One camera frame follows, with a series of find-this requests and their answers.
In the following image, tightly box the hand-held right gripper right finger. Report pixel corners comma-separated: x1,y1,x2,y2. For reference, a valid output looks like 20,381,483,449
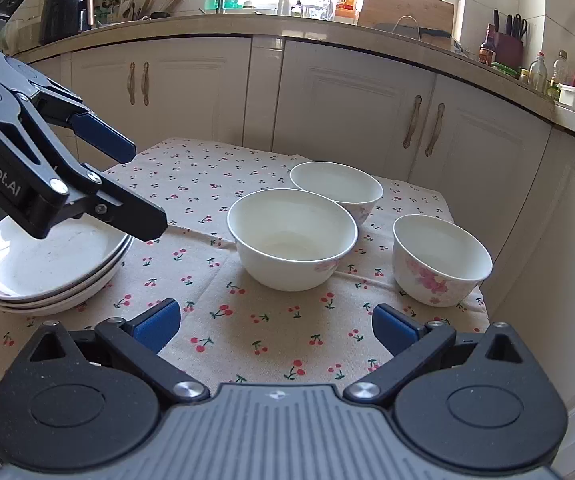
342,302,527,408

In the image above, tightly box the dark red knife block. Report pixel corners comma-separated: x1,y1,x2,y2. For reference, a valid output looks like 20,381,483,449
495,32,524,68

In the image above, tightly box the clear glass bottle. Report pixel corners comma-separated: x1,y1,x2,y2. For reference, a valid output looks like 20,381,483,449
528,51,548,93

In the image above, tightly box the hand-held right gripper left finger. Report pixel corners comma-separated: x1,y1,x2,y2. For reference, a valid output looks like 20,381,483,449
26,298,210,408

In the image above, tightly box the small white floral bowl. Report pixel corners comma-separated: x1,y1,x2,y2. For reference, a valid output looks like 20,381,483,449
392,214,493,308

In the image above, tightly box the black kitchen cleaver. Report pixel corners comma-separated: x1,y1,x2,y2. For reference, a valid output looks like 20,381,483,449
372,22,452,41

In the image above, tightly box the large white floral bowl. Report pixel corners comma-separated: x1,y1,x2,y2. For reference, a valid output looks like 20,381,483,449
226,188,359,292

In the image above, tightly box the white plate fruit print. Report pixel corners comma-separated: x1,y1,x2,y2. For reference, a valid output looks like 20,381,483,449
0,245,134,316
0,212,133,303
0,237,134,309

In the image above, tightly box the wooden cutting board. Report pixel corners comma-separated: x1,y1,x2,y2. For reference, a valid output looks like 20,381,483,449
357,0,455,48

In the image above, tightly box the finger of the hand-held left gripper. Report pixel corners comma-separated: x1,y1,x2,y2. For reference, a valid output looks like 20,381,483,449
66,162,169,242
31,79,136,164

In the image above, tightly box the medium white floral bowl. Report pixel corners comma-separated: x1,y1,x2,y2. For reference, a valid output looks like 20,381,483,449
289,161,384,228

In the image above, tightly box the cherry print tablecloth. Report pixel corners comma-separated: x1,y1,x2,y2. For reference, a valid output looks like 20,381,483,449
0,136,491,466

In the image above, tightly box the black air fryer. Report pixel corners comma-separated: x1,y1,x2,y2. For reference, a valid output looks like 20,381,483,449
38,0,94,45

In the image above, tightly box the tall clear plastic bottle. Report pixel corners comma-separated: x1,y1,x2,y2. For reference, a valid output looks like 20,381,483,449
547,50,569,101

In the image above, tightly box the dark soy sauce bottle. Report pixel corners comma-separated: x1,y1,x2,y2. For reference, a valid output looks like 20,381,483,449
478,23,497,66

